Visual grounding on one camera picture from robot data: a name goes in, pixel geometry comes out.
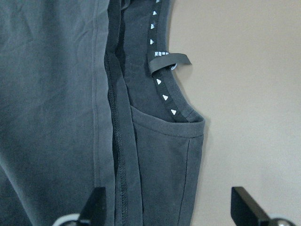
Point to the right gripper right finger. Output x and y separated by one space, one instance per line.
245 211

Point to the black printed t-shirt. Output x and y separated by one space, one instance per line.
88 99

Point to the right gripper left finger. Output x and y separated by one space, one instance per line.
94 211

